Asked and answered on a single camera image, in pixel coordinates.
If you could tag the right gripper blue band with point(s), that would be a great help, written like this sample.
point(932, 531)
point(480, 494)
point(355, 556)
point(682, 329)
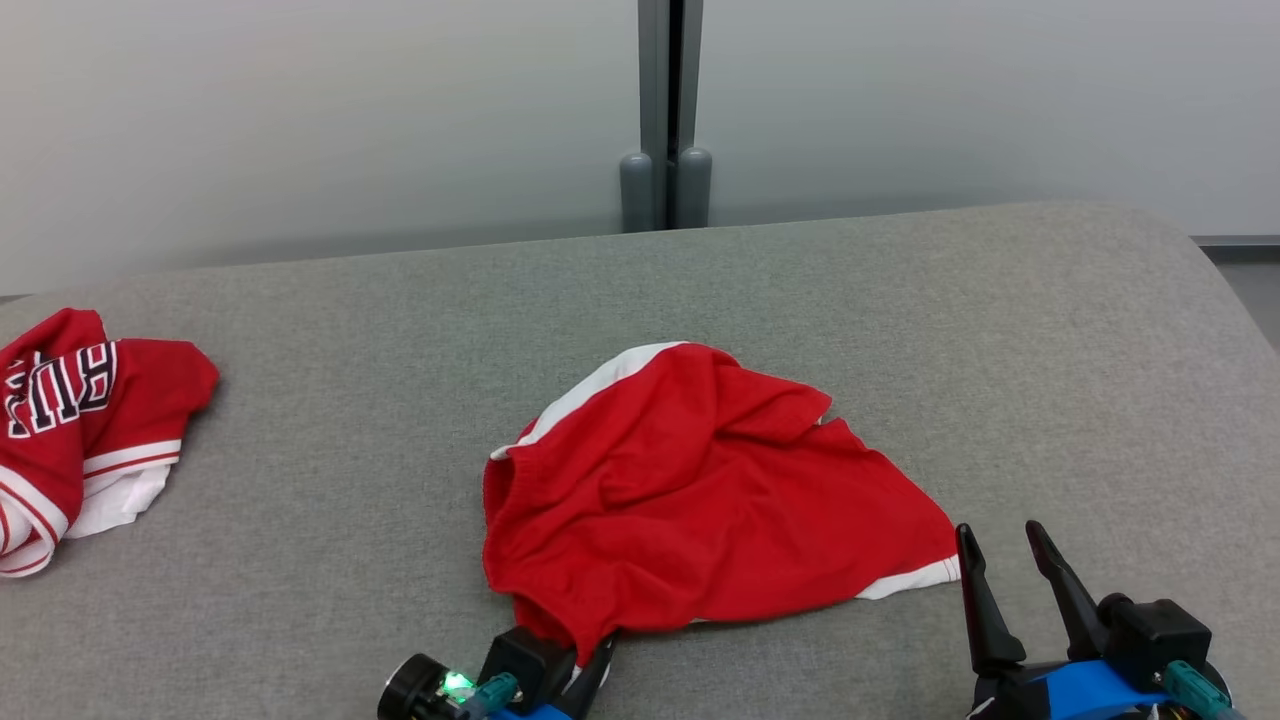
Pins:
point(1150, 630)

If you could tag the red white basketball jersey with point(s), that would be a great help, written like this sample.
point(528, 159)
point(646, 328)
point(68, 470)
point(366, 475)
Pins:
point(140, 390)

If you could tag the red shorts with white trim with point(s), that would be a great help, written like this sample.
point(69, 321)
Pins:
point(700, 500)

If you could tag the grey cylindrical post bumper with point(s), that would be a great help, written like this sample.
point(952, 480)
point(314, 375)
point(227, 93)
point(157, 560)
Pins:
point(636, 195)
point(694, 190)

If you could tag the grey metal partition post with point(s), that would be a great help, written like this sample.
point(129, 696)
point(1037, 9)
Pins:
point(668, 80)

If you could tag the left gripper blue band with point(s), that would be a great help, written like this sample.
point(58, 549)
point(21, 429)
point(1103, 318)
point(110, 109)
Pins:
point(525, 660)

